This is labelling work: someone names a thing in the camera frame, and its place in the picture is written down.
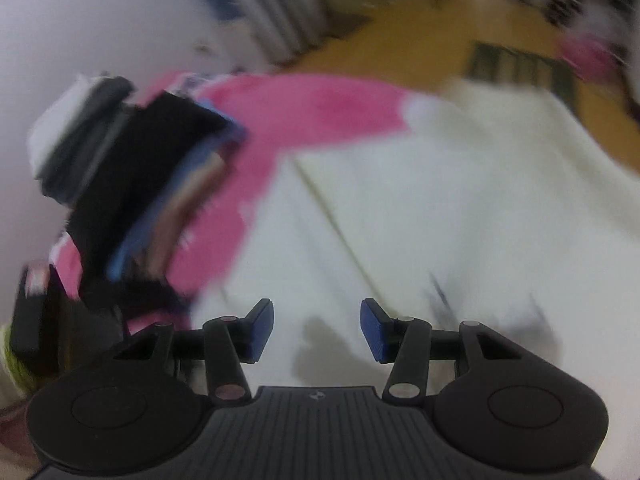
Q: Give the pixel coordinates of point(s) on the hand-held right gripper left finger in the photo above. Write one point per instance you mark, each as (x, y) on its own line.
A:
(261, 330)

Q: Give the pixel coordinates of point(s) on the stack of folded clothes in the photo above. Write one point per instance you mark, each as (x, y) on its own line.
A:
(150, 170)

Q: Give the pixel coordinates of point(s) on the clear plastic bag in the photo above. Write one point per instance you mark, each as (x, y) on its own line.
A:
(590, 55)

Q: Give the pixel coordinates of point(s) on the dark grey folded cloth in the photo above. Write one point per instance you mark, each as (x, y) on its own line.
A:
(85, 135)

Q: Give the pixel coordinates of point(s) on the grey curtain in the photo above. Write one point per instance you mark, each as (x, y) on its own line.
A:
(285, 5)

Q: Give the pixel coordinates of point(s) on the pink floral blanket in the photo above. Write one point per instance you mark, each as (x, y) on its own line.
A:
(320, 110)

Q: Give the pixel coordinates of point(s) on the white knit sweater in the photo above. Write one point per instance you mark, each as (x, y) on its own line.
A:
(450, 220)

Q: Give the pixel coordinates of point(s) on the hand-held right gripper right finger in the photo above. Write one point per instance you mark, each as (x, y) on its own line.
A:
(375, 330)

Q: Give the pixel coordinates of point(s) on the striped floor mat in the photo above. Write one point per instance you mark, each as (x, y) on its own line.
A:
(520, 70)

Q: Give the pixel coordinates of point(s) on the white pillow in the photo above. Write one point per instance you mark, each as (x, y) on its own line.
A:
(55, 120)

